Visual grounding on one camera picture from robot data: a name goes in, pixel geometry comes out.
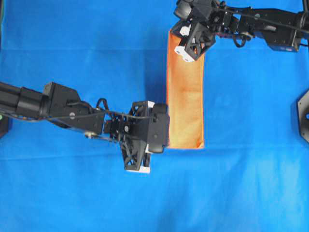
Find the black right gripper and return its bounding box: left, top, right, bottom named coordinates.
left=174, top=22, right=216, bottom=62

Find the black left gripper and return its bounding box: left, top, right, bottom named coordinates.
left=120, top=101, right=154, bottom=174

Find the orange towel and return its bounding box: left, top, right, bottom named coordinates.
left=167, top=32, right=205, bottom=149

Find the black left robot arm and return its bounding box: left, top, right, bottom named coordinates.
left=0, top=82, right=155, bottom=174

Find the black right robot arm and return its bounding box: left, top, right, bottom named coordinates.
left=171, top=0, right=309, bottom=62

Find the blue table cloth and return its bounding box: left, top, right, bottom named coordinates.
left=0, top=0, right=309, bottom=232

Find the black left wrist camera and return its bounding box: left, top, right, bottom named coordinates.
left=130, top=102, right=170, bottom=154

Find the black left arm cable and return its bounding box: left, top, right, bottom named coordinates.
left=41, top=98, right=155, bottom=121

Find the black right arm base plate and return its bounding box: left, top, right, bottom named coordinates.
left=297, top=90, right=309, bottom=143

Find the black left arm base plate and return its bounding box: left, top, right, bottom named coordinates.
left=0, top=113, right=12, bottom=138

